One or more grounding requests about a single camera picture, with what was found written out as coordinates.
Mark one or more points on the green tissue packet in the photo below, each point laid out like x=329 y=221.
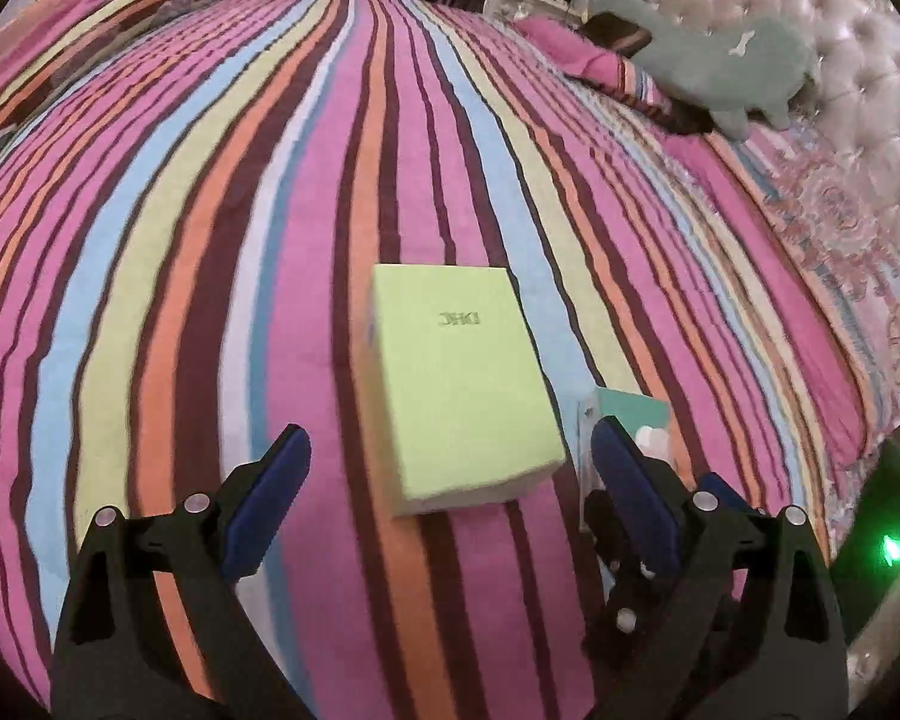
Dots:
x=630 y=405

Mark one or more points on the pink striped pillow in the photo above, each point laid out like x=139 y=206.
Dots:
x=592 y=52

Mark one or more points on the light green box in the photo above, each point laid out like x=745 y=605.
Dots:
x=457 y=375

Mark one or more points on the floral quilt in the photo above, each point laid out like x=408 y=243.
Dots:
x=855 y=240

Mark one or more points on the tufted beige headboard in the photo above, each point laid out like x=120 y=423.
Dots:
x=855 y=37

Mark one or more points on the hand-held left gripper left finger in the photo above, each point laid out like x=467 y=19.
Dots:
x=266 y=502

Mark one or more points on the striped bed sheet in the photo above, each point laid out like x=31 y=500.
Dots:
x=232 y=240

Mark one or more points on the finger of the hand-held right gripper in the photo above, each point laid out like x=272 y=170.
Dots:
x=622 y=592
x=727 y=489

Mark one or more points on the white nightstand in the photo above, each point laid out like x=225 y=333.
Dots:
x=532 y=4

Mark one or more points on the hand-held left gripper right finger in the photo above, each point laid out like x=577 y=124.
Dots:
x=637 y=495

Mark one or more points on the green plush toy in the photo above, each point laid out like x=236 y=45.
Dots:
x=720 y=60

